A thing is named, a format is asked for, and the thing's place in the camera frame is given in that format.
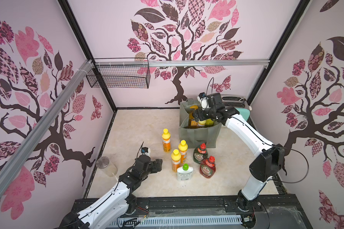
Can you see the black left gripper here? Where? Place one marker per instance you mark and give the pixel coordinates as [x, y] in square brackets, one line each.
[157, 166]

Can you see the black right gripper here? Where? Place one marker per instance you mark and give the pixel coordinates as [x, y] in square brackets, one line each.
[199, 115]

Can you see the orange bottle yellow cap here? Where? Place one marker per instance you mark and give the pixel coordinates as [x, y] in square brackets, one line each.
[183, 147]
[201, 124]
[176, 160]
[166, 140]

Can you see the orange pump soap bottle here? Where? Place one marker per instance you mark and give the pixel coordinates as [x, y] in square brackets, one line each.
[192, 123]

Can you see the grey-green shopping bag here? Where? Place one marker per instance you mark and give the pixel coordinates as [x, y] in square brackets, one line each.
[196, 136]

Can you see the large yellow dish soap bottle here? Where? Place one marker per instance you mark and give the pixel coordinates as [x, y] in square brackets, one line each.
[209, 123]

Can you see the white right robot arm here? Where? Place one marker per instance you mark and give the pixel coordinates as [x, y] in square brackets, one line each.
[269, 158]

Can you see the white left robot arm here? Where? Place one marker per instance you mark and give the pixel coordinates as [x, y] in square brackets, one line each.
[116, 201]

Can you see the mint green toaster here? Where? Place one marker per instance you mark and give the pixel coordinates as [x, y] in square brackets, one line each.
[238, 103]

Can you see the white bottle green cap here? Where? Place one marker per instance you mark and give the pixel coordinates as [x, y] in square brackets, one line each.
[185, 172]

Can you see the clear glass jar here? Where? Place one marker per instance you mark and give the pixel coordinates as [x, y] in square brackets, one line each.
[106, 166]

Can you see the dark green bottle red cap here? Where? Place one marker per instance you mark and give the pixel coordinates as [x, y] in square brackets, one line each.
[200, 153]

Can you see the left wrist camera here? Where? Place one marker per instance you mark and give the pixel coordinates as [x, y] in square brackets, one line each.
[143, 161]

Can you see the black wire basket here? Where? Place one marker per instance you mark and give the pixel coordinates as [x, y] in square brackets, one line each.
[124, 72]

